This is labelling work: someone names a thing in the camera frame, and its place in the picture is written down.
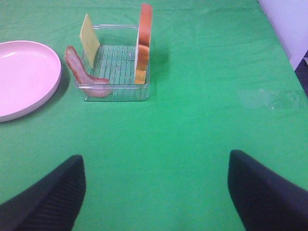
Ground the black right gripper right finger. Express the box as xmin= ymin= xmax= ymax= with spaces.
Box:
xmin=228 ymin=150 xmax=308 ymax=231

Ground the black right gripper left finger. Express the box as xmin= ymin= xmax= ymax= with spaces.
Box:
xmin=0 ymin=155 xmax=86 ymax=231

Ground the wavy bacon strip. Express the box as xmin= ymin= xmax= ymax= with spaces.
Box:
xmin=64 ymin=46 xmax=111 ymax=98

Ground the green tablecloth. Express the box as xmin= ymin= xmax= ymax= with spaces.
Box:
xmin=0 ymin=0 xmax=308 ymax=231

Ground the pink round plate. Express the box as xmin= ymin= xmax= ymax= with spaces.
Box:
xmin=0 ymin=40 xmax=62 ymax=122

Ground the clear right plastic container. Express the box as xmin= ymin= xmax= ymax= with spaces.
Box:
xmin=75 ymin=24 xmax=150 ymax=102

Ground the yellow cheese slice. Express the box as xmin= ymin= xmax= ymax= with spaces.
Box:
xmin=79 ymin=14 xmax=100 ymax=68

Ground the upright toast bread slice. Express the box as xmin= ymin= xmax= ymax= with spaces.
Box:
xmin=134 ymin=3 xmax=153 ymax=84

